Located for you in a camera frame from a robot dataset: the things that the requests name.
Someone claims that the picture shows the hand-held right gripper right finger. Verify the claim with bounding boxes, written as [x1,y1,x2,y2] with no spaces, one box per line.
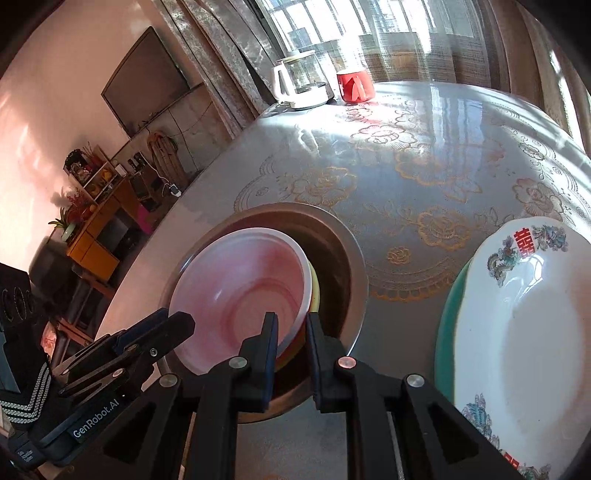
[305,313,522,480]

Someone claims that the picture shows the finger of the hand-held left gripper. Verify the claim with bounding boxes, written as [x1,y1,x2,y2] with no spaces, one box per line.
[52,311,195,398]
[95,308,169,348]

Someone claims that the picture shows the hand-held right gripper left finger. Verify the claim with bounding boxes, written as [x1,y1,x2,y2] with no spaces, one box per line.
[81,313,280,480]

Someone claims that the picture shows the yellow plastic bowl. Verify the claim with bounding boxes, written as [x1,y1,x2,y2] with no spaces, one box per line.
[277,261,321,370]

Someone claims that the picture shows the red plastic bowl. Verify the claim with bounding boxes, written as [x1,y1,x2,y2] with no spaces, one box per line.
[168,227,312,376]

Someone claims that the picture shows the stainless steel bowl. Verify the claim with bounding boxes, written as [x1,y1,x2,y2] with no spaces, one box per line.
[157,202,369,424]

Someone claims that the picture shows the teal plate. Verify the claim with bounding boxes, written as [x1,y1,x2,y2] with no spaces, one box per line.
[435,263,476,416]

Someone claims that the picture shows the white printed plate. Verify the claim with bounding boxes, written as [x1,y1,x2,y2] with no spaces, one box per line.
[455,219,591,480]

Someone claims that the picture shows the dark low cabinet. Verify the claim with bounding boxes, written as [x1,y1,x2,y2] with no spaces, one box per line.
[30,240,116,352]

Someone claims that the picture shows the orange wooden shelf cabinet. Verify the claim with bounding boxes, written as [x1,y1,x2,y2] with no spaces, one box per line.
[62,148,144,284]

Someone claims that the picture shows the pink bin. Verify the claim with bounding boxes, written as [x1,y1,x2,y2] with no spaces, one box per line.
[136,205,158,232]

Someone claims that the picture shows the green potted plant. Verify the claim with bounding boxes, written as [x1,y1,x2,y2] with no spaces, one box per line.
[48,208,79,243]

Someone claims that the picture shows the wooden chair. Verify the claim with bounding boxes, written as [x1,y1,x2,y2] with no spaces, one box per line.
[147,130,190,188]

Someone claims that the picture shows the floral lace tablecloth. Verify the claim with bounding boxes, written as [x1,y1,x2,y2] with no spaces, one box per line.
[95,80,591,480]

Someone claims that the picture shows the white glass electric kettle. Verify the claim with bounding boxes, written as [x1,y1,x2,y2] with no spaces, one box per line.
[270,50,335,110]

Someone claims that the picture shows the red cup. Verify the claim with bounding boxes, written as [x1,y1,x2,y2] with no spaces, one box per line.
[336,69,374,104]

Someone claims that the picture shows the grey patterned curtain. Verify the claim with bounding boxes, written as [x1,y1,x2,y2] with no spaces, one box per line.
[157,0,296,134]

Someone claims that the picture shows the sheer white curtain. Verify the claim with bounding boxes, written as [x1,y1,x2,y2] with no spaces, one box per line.
[259,0,509,88]

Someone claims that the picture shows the barred window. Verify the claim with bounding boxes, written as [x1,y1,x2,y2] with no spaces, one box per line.
[268,0,476,51]

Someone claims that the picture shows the beige patterned curtain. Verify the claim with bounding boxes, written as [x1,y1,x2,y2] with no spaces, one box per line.
[485,0,591,148]

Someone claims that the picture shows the wall-mounted television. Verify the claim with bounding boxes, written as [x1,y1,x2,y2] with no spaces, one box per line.
[100,26,191,138]

